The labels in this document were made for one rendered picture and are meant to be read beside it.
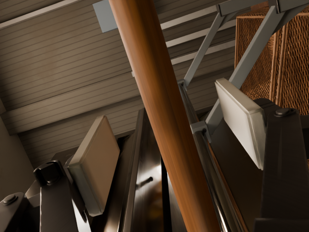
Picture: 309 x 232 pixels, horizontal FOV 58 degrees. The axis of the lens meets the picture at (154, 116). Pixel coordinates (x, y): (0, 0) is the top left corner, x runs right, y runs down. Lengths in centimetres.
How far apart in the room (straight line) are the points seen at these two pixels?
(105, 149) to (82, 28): 351
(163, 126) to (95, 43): 343
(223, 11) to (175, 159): 88
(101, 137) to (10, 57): 385
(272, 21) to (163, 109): 44
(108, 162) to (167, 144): 6
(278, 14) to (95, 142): 51
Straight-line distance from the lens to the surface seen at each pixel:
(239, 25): 173
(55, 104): 370
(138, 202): 91
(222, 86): 17
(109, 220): 114
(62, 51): 374
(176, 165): 23
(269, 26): 61
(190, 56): 321
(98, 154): 16
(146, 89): 21
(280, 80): 118
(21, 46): 394
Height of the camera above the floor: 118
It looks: 6 degrees up
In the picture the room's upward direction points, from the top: 107 degrees counter-clockwise
